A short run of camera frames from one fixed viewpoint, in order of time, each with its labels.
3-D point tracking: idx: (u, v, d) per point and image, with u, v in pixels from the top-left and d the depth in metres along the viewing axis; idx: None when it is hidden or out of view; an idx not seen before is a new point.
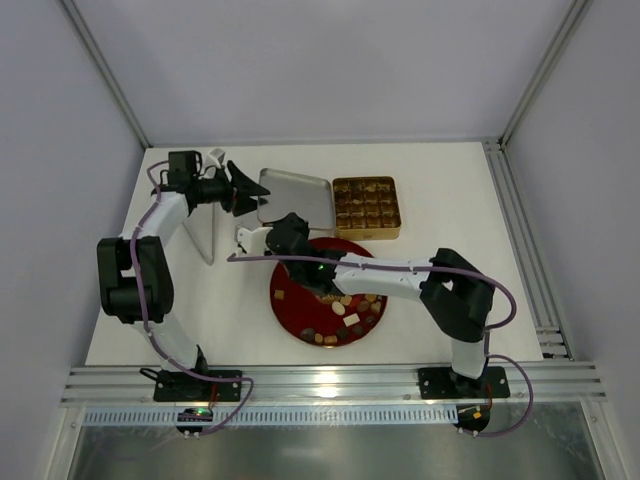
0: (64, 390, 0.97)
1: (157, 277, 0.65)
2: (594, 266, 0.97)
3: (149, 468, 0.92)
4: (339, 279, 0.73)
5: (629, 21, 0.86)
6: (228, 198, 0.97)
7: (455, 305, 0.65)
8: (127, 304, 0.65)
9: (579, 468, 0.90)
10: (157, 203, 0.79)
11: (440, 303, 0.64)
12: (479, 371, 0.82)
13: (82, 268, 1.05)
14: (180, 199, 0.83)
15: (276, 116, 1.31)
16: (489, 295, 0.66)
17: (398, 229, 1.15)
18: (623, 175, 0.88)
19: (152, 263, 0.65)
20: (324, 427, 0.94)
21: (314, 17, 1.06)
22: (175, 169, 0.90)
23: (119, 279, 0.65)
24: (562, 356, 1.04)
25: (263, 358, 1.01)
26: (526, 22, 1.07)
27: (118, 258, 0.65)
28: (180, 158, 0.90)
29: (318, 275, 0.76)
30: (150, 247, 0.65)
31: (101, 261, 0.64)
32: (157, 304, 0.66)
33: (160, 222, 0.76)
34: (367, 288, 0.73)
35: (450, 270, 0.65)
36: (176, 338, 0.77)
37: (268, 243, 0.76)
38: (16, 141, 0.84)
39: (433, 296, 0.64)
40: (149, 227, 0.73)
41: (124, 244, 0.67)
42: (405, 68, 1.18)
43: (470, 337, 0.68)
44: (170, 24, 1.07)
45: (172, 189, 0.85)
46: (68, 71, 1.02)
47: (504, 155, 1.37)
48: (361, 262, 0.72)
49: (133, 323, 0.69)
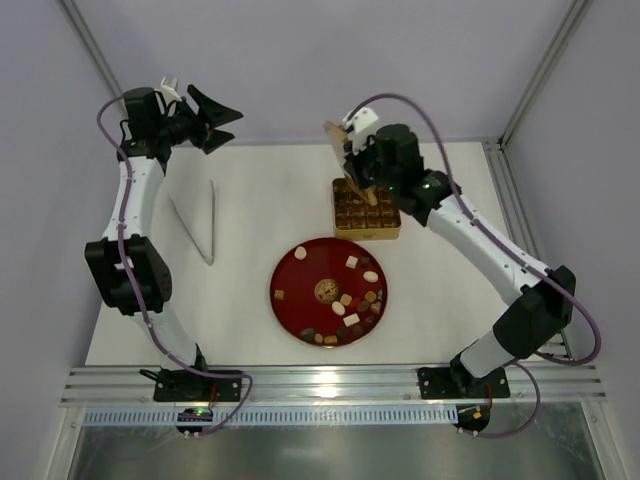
0: (64, 390, 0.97)
1: (152, 273, 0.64)
2: (595, 266, 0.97)
3: (149, 468, 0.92)
4: (437, 212, 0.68)
5: (628, 21, 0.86)
6: (199, 132, 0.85)
7: (536, 324, 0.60)
8: (128, 299, 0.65)
9: (580, 469, 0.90)
10: (129, 180, 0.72)
11: (529, 318, 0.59)
12: (482, 372, 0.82)
13: (81, 269, 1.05)
14: (152, 163, 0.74)
15: (276, 116, 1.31)
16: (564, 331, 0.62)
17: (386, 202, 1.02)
18: (622, 174, 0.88)
19: (144, 263, 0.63)
20: (324, 427, 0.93)
21: (314, 17, 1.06)
22: (134, 116, 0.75)
23: (115, 278, 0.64)
24: (561, 356, 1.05)
25: (262, 358, 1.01)
26: (525, 22, 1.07)
27: (109, 259, 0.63)
28: (138, 105, 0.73)
29: (417, 192, 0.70)
30: (139, 246, 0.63)
31: (92, 265, 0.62)
32: (157, 297, 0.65)
33: (140, 207, 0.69)
34: (455, 236, 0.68)
35: (564, 292, 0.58)
36: (176, 332, 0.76)
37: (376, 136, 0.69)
38: (17, 141, 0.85)
39: (530, 307, 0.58)
40: (132, 219, 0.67)
41: (112, 245, 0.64)
42: (405, 68, 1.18)
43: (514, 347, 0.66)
44: (170, 23, 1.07)
45: (140, 151, 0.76)
46: (68, 70, 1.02)
47: (504, 155, 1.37)
48: (474, 217, 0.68)
49: (133, 314, 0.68)
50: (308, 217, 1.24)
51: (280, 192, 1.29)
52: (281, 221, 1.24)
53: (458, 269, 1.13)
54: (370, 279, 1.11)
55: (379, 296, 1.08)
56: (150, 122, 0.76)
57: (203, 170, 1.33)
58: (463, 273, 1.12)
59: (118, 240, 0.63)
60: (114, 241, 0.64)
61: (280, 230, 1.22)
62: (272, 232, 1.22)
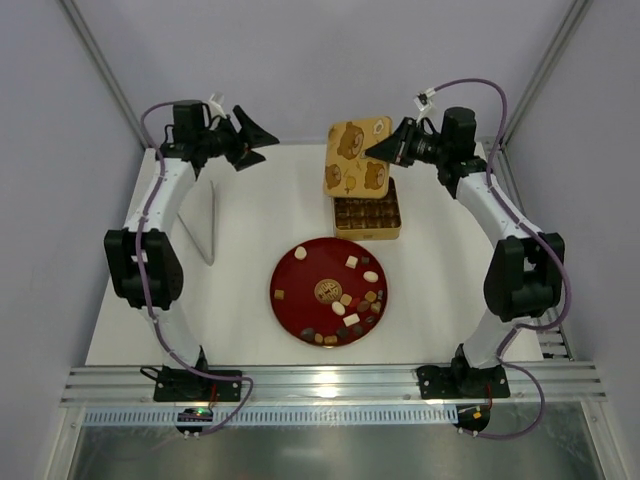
0: (64, 391, 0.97)
1: (162, 269, 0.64)
2: (594, 265, 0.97)
3: (149, 468, 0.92)
4: (464, 180, 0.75)
5: (628, 22, 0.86)
6: (237, 149, 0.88)
7: (515, 274, 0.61)
8: (136, 290, 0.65)
9: (579, 469, 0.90)
10: (161, 177, 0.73)
11: (507, 263, 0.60)
12: (479, 362, 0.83)
13: (80, 269, 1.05)
14: (185, 165, 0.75)
15: (276, 116, 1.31)
16: (544, 300, 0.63)
17: (384, 183, 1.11)
18: (622, 174, 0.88)
19: (158, 259, 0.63)
20: (324, 427, 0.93)
21: (314, 17, 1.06)
22: (180, 122, 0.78)
23: (127, 268, 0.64)
24: (561, 356, 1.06)
25: (262, 358, 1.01)
26: (525, 22, 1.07)
27: (125, 248, 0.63)
28: (184, 112, 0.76)
29: (454, 167, 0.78)
30: (155, 242, 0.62)
31: (109, 254, 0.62)
32: (164, 293, 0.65)
33: (165, 205, 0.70)
34: (477, 204, 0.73)
35: (545, 246, 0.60)
36: (180, 328, 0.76)
37: (447, 112, 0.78)
38: (17, 141, 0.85)
39: (509, 253, 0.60)
40: (155, 214, 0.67)
41: (131, 237, 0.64)
42: (405, 68, 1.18)
43: (494, 306, 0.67)
44: (171, 23, 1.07)
45: (175, 153, 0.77)
46: (68, 70, 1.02)
47: (505, 155, 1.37)
48: (493, 185, 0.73)
49: (141, 307, 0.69)
50: (308, 218, 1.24)
51: (280, 192, 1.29)
52: (282, 221, 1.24)
53: (458, 269, 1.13)
54: (371, 279, 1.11)
55: (379, 296, 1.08)
56: (193, 130, 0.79)
57: (203, 170, 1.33)
58: (463, 273, 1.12)
59: (138, 232, 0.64)
60: (134, 233, 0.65)
61: (280, 230, 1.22)
62: (272, 232, 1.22)
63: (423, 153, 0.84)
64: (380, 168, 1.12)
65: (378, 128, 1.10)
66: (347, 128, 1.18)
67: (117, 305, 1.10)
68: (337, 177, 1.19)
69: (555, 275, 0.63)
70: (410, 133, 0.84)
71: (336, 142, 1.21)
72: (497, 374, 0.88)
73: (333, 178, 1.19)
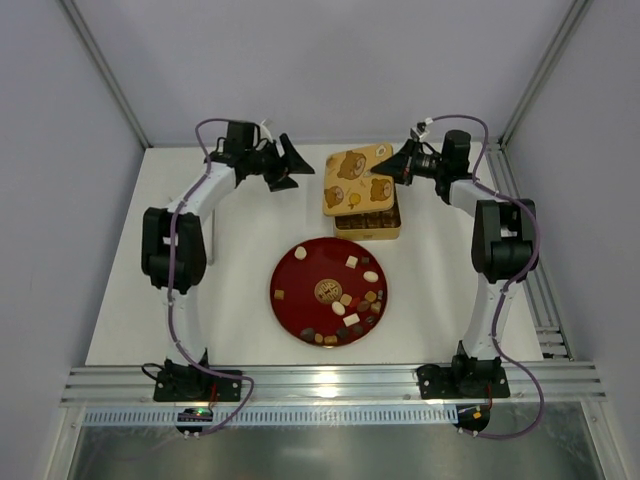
0: (64, 390, 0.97)
1: (189, 251, 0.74)
2: (594, 265, 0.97)
3: (149, 468, 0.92)
4: (455, 183, 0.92)
5: (628, 22, 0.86)
6: (277, 172, 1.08)
7: (492, 227, 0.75)
8: (160, 270, 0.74)
9: (580, 469, 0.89)
10: (207, 175, 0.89)
11: (485, 214, 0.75)
12: (478, 352, 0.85)
13: (80, 269, 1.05)
14: (229, 173, 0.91)
15: (277, 115, 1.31)
16: (522, 255, 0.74)
17: (390, 195, 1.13)
18: (622, 174, 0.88)
19: (188, 240, 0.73)
20: (324, 427, 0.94)
21: (314, 17, 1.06)
22: (232, 136, 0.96)
23: (158, 246, 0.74)
24: (562, 356, 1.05)
25: (263, 358, 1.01)
26: (525, 22, 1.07)
27: (161, 226, 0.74)
28: (238, 128, 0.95)
29: (451, 178, 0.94)
30: (190, 224, 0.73)
31: (146, 228, 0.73)
32: (184, 277, 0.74)
33: (203, 199, 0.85)
34: (468, 200, 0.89)
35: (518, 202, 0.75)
36: (190, 322, 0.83)
37: (448, 134, 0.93)
38: (17, 141, 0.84)
39: (486, 206, 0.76)
40: (194, 203, 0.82)
41: (168, 217, 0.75)
42: (405, 68, 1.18)
43: (480, 267, 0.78)
44: (171, 23, 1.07)
45: (224, 160, 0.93)
46: (68, 69, 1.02)
47: (505, 155, 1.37)
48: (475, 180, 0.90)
49: (160, 287, 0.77)
50: (308, 218, 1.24)
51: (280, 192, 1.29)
52: (282, 221, 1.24)
53: (458, 269, 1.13)
54: (371, 279, 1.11)
55: (379, 296, 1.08)
56: (243, 144, 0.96)
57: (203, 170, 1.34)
58: (463, 273, 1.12)
59: (174, 214, 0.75)
60: (171, 215, 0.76)
61: (280, 230, 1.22)
62: (272, 232, 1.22)
63: (425, 168, 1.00)
64: (385, 183, 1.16)
65: (380, 152, 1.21)
66: (346, 156, 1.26)
67: (117, 305, 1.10)
68: (339, 197, 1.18)
69: (531, 234, 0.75)
70: (415, 149, 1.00)
71: (335, 169, 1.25)
72: (498, 374, 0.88)
73: (334, 197, 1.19)
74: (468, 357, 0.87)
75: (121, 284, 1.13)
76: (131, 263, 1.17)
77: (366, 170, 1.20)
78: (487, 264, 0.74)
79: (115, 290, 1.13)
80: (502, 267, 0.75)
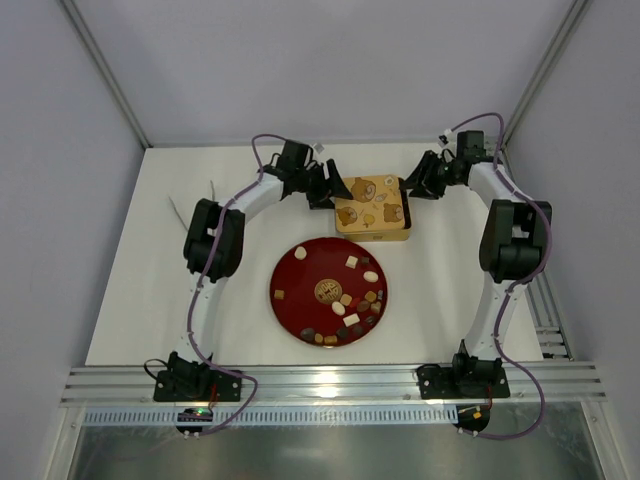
0: (64, 390, 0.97)
1: (230, 245, 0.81)
2: (593, 265, 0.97)
3: (149, 467, 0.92)
4: (476, 167, 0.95)
5: (628, 23, 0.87)
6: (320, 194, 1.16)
7: (503, 227, 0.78)
8: (200, 256, 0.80)
9: (580, 469, 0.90)
10: (257, 182, 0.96)
11: (498, 214, 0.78)
12: (479, 353, 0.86)
13: (80, 269, 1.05)
14: (278, 185, 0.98)
15: (276, 116, 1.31)
16: (530, 256, 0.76)
17: (403, 216, 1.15)
18: (622, 175, 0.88)
19: (233, 234, 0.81)
20: (324, 427, 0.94)
21: (315, 17, 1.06)
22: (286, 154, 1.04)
23: (202, 234, 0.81)
24: (561, 356, 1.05)
25: (264, 359, 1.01)
26: (524, 24, 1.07)
27: (208, 219, 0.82)
28: (293, 147, 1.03)
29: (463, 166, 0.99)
30: (237, 220, 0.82)
31: (196, 215, 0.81)
32: (220, 268, 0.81)
33: (252, 201, 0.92)
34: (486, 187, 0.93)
35: (534, 204, 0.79)
36: (206, 317, 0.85)
37: (460, 134, 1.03)
38: (16, 141, 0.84)
39: (501, 206, 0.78)
40: (242, 202, 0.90)
41: (217, 209, 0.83)
42: (404, 69, 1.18)
43: (486, 266, 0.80)
44: (171, 25, 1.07)
45: (276, 173, 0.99)
46: (67, 68, 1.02)
47: (504, 155, 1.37)
48: (496, 168, 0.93)
49: (193, 272, 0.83)
50: (317, 218, 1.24)
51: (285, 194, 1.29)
52: (288, 221, 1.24)
53: (461, 270, 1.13)
54: (371, 279, 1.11)
55: (379, 296, 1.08)
56: (294, 162, 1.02)
57: (202, 170, 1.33)
58: (465, 272, 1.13)
59: (224, 207, 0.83)
60: (220, 208, 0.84)
61: (285, 229, 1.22)
62: (276, 232, 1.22)
63: (443, 175, 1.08)
64: (397, 207, 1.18)
65: (388, 182, 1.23)
66: (356, 181, 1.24)
67: (116, 305, 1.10)
68: (352, 216, 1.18)
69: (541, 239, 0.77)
70: (431, 163, 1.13)
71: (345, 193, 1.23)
72: (498, 375, 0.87)
73: (347, 218, 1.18)
74: (468, 356, 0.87)
75: (121, 283, 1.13)
76: (130, 263, 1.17)
77: (377, 195, 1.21)
78: (494, 261, 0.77)
79: (113, 290, 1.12)
80: (508, 267, 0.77)
